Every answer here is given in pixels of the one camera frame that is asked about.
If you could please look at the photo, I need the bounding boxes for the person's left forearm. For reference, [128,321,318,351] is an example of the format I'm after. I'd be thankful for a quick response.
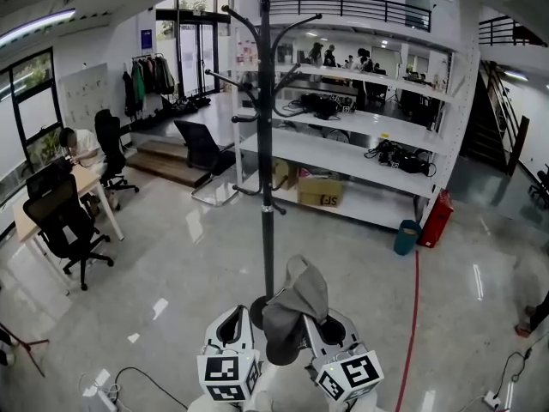
[187,396,241,412]

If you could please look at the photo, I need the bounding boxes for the black framed window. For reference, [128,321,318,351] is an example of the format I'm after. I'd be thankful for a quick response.
[0,45,65,208]

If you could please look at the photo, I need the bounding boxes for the teal waste bin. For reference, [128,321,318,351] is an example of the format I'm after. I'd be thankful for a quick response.
[393,219,424,257]

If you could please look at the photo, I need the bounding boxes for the grey cap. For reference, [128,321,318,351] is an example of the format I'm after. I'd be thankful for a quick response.
[262,254,330,367]

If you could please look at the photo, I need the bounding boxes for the black cantilever chair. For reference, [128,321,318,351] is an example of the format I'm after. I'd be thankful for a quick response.
[173,119,241,208]

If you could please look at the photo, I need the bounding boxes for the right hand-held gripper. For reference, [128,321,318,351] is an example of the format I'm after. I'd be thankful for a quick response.
[302,309,385,403]

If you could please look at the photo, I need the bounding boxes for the red floor stand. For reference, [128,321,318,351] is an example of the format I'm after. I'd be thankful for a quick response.
[0,322,51,378]

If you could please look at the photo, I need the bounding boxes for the small plain cardboard box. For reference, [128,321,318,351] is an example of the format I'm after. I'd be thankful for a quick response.
[272,159,299,192]

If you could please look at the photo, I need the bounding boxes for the wooden steps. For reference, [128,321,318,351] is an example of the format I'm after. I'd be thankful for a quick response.
[126,139,211,188]

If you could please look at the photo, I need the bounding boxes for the white board with sketches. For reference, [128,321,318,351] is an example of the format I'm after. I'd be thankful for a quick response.
[59,62,111,124]

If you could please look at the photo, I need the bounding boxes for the black gear pile with cables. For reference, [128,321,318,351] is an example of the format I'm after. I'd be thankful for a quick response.
[364,139,437,178]
[274,92,357,122]

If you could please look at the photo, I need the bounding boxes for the person's right forearm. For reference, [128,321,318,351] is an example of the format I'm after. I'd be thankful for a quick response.
[347,391,379,412]

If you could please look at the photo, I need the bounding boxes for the glass entrance door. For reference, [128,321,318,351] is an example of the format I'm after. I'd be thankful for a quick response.
[156,9,231,98]

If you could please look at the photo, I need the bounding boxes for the short black balcony railing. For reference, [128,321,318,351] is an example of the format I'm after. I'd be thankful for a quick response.
[478,16,549,47]

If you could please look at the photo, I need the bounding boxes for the black coat rack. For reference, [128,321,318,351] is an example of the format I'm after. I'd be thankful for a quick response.
[204,0,323,330]

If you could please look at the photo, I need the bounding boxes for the black laptop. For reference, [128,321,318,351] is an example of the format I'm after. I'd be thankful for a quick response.
[26,163,61,199]

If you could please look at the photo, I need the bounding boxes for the black floor cable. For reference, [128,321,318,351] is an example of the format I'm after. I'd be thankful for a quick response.
[112,366,190,412]
[492,332,549,403]

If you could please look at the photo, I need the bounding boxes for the red hose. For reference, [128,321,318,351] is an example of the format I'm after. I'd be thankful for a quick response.
[394,249,421,412]

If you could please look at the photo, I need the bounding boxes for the light wooden desk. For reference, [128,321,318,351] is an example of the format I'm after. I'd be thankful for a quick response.
[12,163,125,298]

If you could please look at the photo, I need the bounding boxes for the black high-back office chair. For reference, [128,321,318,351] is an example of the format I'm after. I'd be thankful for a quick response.
[94,108,141,195]

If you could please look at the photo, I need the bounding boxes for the long black balcony railing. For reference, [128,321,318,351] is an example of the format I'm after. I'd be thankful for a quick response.
[258,0,432,33]

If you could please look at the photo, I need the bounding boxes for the red box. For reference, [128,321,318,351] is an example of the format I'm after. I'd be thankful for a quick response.
[419,190,455,249]

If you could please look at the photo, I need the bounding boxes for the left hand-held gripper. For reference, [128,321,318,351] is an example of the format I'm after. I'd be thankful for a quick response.
[196,305,262,403]

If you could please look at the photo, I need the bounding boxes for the black mesh office chair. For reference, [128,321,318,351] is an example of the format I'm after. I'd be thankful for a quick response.
[22,173,115,292]

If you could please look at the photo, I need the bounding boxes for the white metal shelving unit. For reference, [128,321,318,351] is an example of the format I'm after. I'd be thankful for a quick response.
[231,23,481,233]

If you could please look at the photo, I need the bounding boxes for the clothes rail with garments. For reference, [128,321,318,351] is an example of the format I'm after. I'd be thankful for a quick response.
[122,52,177,118]

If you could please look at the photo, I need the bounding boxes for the large printed cardboard box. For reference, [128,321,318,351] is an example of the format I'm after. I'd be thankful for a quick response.
[296,173,344,209]

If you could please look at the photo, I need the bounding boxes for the dark staircase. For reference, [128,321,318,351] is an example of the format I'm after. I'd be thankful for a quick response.
[461,60,531,175]

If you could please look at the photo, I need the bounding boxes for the pile of black bags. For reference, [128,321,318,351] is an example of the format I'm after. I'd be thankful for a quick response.
[160,94,214,118]

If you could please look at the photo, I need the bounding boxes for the ceiling light strip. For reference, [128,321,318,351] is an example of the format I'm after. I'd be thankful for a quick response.
[0,9,77,45]

